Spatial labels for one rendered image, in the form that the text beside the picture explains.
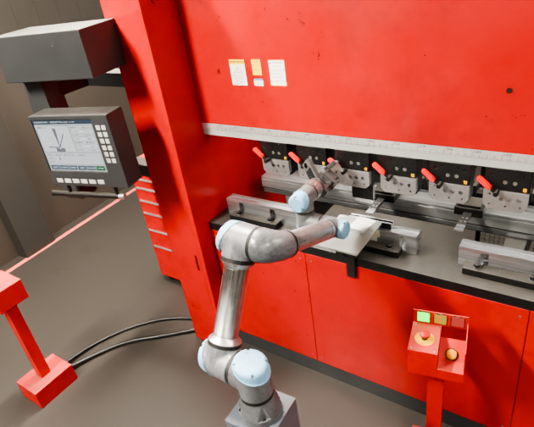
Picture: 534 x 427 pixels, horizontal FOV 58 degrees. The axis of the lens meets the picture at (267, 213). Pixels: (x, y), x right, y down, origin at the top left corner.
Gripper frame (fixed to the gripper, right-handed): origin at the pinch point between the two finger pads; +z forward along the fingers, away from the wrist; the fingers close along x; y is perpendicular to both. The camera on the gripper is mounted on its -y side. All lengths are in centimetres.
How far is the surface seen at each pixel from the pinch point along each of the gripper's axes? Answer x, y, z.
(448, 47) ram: 65, 6, 3
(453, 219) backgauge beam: -2, 56, 30
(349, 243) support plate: -14.9, 27.7, -15.0
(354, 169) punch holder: 2.5, 8.4, 2.8
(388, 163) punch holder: 15.9, 17.1, 2.7
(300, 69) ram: 22.1, -34.7, 2.9
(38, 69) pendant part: -31, -122, -48
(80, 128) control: -43, -95, -46
